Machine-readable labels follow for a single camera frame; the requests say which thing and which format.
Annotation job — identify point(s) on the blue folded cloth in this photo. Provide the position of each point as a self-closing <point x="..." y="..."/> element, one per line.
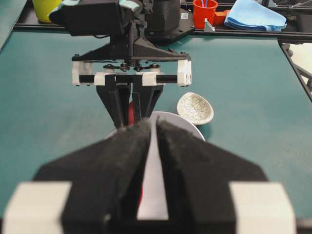
<point x="252" y="16"/>

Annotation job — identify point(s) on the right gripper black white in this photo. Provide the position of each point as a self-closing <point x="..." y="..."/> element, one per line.
<point x="115" y="94"/>

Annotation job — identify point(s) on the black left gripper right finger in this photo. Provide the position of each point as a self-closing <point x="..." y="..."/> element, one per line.
<point x="212" y="191"/>

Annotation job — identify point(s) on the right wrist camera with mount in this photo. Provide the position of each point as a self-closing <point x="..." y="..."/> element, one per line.
<point x="95" y="17"/>

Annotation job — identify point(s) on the red plastic cup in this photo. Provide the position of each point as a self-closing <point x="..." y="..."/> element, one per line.
<point x="204" y="9"/>

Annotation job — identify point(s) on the black aluminium frame rail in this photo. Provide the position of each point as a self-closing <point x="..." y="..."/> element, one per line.
<point x="29" y="22"/>

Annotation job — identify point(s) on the orange small block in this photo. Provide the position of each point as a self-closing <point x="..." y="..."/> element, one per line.
<point x="220" y="16"/>

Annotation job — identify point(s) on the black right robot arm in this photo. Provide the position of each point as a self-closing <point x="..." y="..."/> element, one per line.
<point x="129" y="71"/>

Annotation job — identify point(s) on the yellow green plastic cup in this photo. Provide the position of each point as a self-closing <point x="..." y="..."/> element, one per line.
<point x="43" y="8"/>

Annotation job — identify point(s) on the silver corner bracket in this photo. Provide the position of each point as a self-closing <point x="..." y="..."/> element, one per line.
<point x="208" y="27"/>

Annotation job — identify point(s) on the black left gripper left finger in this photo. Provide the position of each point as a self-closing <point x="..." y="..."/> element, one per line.
<point x="78" y="192"/>

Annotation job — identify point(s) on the red plastic spoon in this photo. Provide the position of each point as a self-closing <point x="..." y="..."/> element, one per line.
<point x="131" y="120"/>

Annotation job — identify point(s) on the white round bowl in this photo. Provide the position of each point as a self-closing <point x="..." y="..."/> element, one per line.
<point x="153" y="204"/>

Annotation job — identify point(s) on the crackle-glaze spoon rest dish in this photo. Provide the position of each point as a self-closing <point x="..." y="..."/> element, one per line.
<point x="195" y="109"/>

